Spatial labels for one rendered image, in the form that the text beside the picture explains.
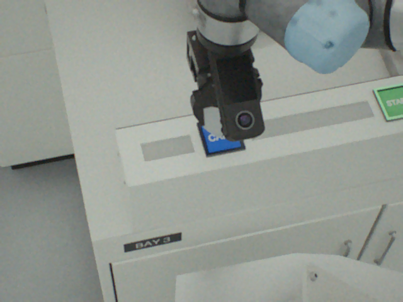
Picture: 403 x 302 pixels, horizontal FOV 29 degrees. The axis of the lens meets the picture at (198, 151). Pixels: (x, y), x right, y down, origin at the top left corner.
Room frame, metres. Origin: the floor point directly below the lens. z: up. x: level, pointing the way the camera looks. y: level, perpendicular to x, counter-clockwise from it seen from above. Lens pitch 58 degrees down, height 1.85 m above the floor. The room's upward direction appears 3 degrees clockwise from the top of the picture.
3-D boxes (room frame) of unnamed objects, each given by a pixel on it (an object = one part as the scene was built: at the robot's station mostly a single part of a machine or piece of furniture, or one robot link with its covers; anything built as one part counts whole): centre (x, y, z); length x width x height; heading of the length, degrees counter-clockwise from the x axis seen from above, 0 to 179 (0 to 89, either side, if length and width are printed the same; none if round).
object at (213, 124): (0.59, -0.01, 1.01); 0.06 x 0.03 x 0.09; 17
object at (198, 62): (0.60, -0.02, 1.12); 0.09 x 0.08 x 0.12; 17
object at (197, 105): (0.57, -0.01, 1.06); 0.05 x 0.02 x 0.09; 107
